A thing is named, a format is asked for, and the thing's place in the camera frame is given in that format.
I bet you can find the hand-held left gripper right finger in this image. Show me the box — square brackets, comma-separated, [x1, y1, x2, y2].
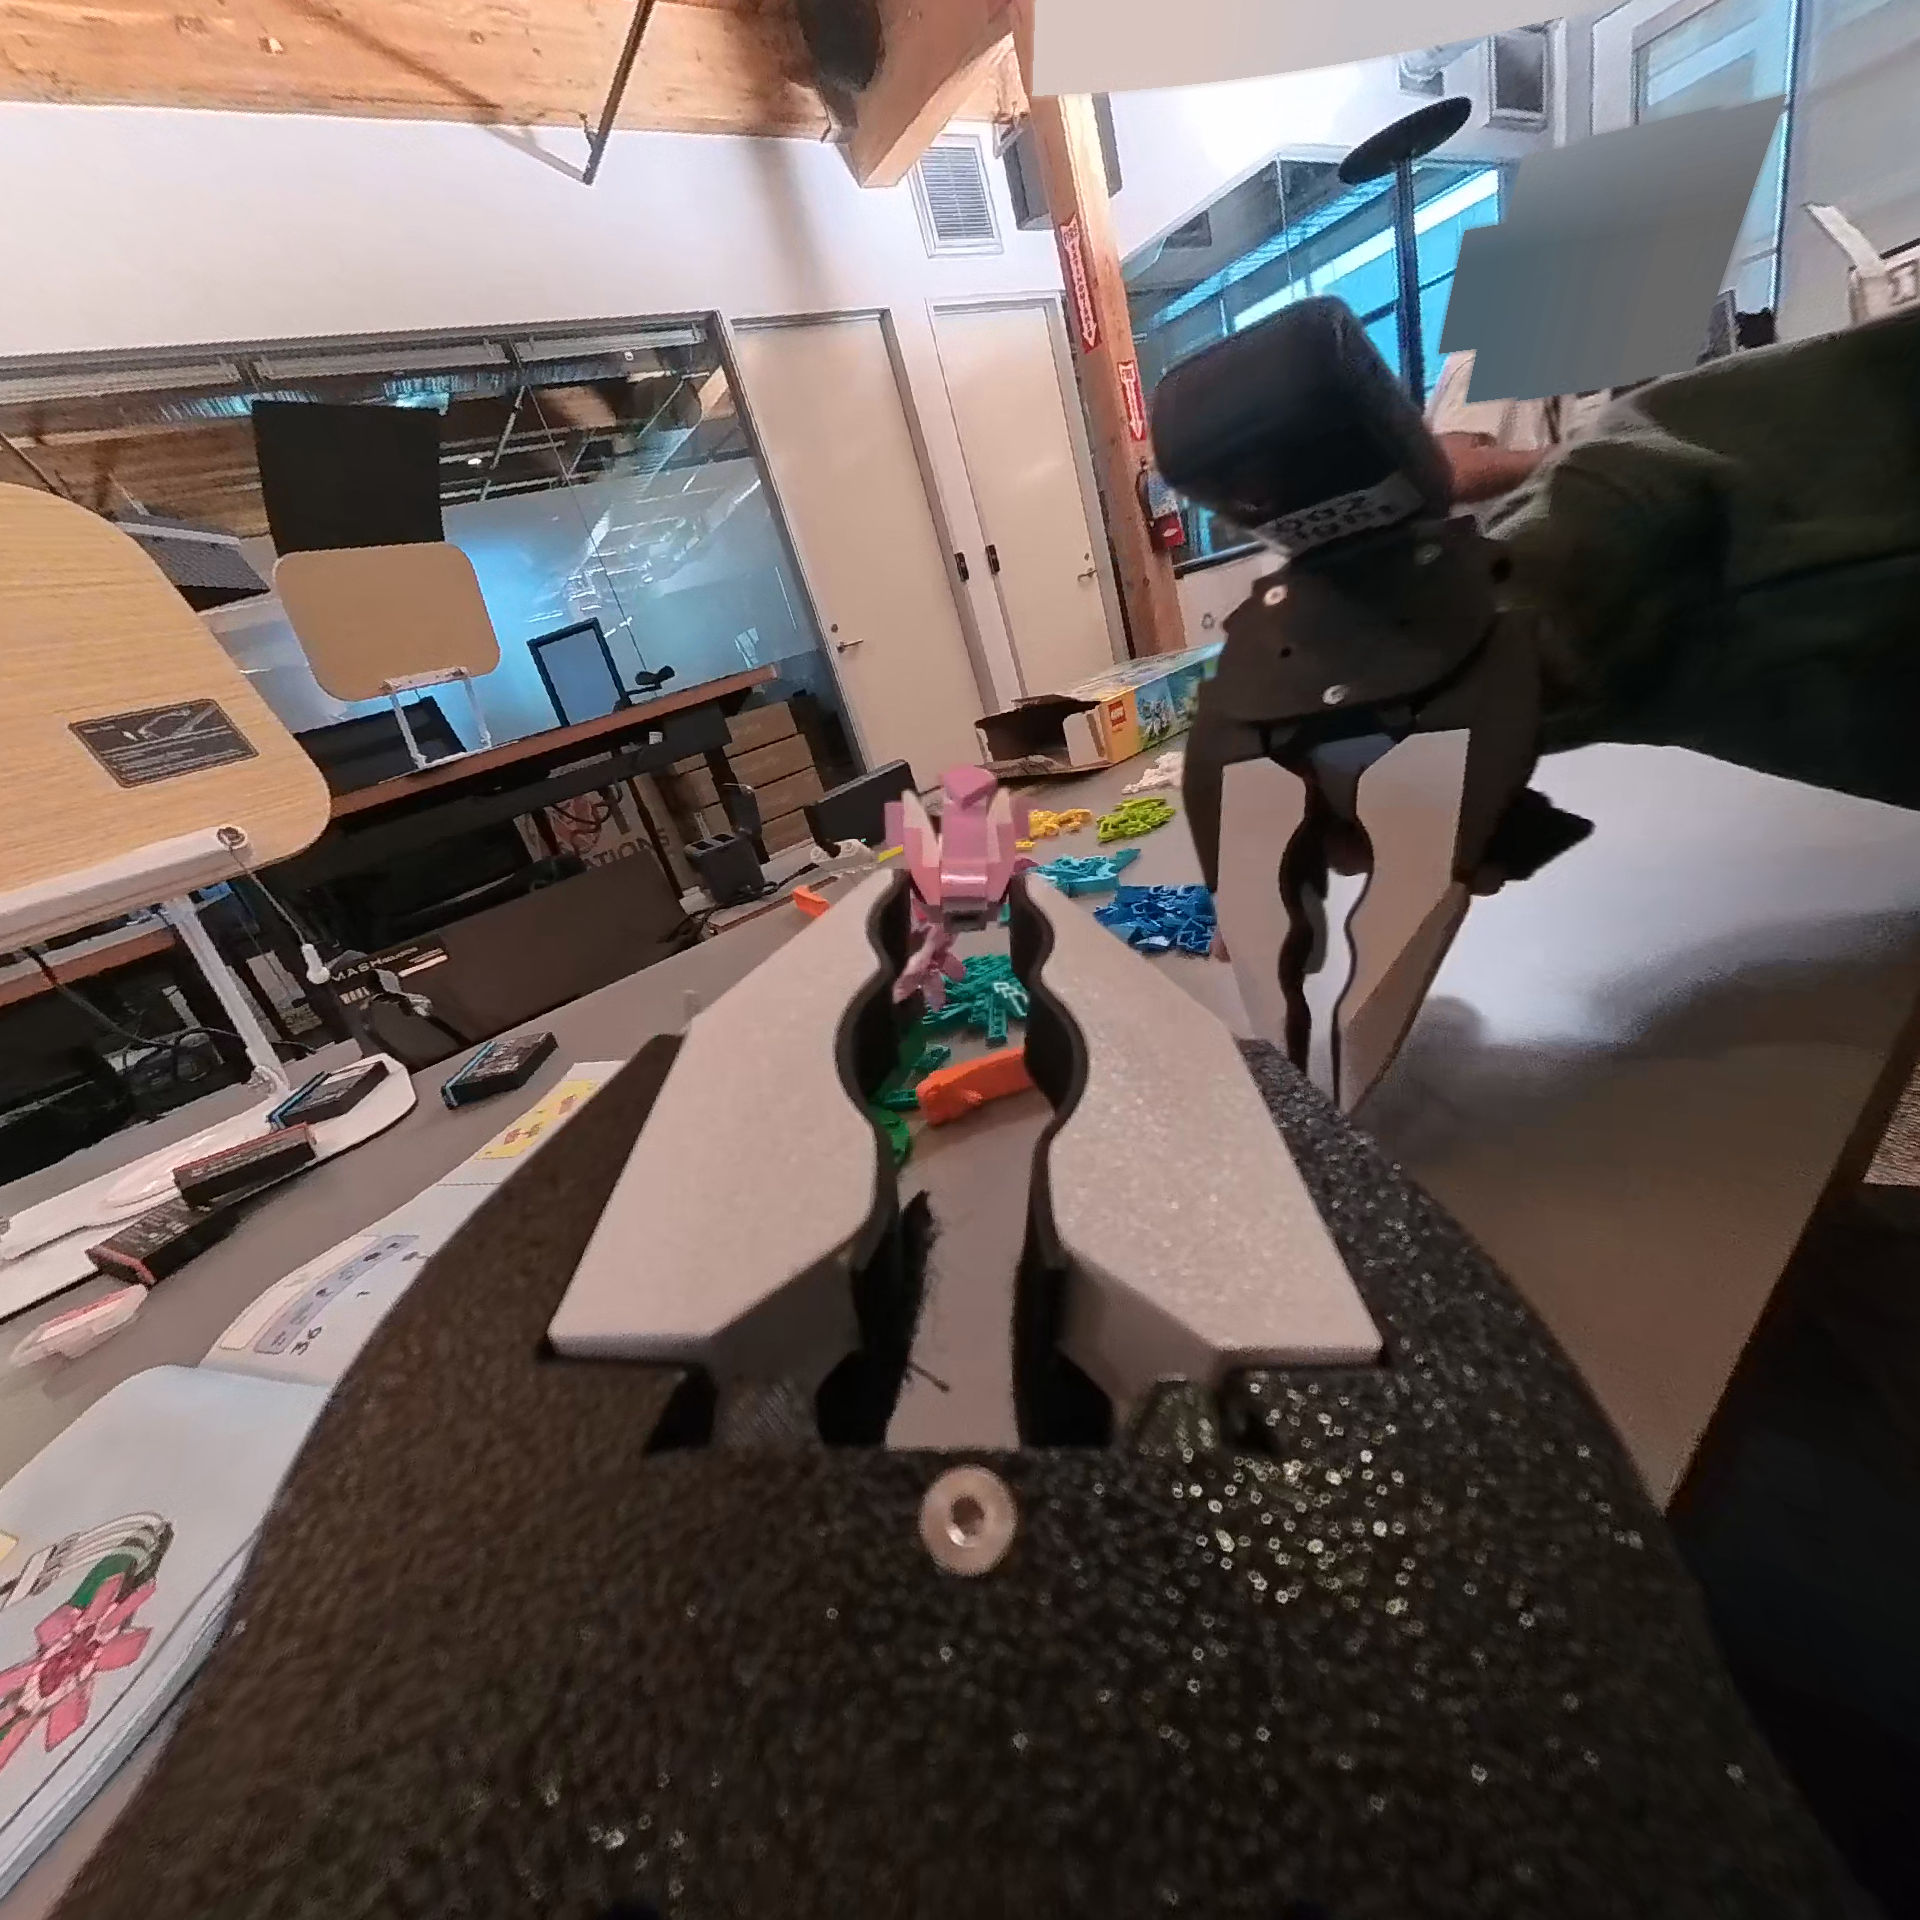
[1007, 877, 1384, 1413]

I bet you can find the colourful lego set box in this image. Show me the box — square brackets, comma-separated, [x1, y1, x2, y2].
[1083, 645, 1224, 767]

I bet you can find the black equipment case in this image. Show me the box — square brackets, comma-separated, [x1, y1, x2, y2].
[367, 854, 707, 1052]

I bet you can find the black blue-edged flat box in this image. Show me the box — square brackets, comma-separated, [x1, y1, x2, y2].
[440, 1031, 559, 1108]
[270, 1056, 396, 1129]

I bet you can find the white door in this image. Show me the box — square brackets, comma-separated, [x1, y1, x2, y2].
[931, 296, 1126, 693]
[728, 310, 984, 707]

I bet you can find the person's right forearm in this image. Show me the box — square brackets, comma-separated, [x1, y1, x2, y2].
[1477, 305, 1920, 812]

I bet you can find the pink lego flower model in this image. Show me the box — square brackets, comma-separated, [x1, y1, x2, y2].
[881, 761, 1037, 1011]

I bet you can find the pile of green lego pieces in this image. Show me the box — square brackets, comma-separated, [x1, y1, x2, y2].
[867, 951, 1037, 1173]

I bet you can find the wooden post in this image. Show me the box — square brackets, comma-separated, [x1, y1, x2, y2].
[1035, 94, 1187, 663]

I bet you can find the pile of blue lego pieces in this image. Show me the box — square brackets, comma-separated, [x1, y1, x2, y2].
[1092, 883, 1224, 958]

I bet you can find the small pink white packet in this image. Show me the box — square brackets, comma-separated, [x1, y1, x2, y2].
[11, 1288, 143, 1365]

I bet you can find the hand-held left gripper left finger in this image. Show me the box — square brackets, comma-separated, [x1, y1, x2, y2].
[544, 872, 935, 1407]

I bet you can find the black box device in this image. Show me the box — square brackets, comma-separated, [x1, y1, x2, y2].
[809, 761, 920, 857]

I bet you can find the black square panel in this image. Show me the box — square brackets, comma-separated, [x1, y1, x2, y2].
[251, 398, 447, 560]

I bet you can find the lego instruction booklet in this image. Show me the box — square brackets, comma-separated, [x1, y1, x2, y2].
[0, 1365, 331, 1876]

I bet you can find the stack of cardboard boxes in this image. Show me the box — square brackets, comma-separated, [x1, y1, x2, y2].
[661, 696, 817, 857]

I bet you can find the pale instruction sheet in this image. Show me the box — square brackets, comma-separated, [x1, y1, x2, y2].
[201, 1183, 495, 1374]

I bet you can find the rounded wooden board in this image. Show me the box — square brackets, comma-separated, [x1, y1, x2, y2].
[273, 540, 501, 704]

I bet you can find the white wall vent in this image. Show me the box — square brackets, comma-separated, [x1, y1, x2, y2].
[909, 134, 1003, 255]

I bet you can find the yellow card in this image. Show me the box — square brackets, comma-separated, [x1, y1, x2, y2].
[478, 1071, 595, 1164]

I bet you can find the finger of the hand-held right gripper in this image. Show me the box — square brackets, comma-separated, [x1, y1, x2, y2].
[1327, 726, 1484, 1120]
[1182, 750, 1337, 1068]

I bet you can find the black red-striped flat box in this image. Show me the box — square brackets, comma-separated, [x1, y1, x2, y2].
[171, 1123, 319, 1206]
[87, 1199, 243, 1287]

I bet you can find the open cardboard box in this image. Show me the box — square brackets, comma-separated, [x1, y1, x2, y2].
[976, 691, 1119, 782]

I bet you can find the black floor lamp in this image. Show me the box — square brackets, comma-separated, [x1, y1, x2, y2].
[1340, 95, 1475, 392]

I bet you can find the light wooden tilting table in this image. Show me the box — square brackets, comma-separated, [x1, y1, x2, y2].
[0, 481, 336, 1097]

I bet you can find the white sheet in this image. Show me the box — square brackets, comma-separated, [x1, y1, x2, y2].
[0, 1048, 419, 1320]

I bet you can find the orange brick separator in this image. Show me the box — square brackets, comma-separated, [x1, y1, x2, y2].
[915, 1044, 1039, 1126]

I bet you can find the long wooden desk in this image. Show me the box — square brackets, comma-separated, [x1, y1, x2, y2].
[300, 667, 782, 819]

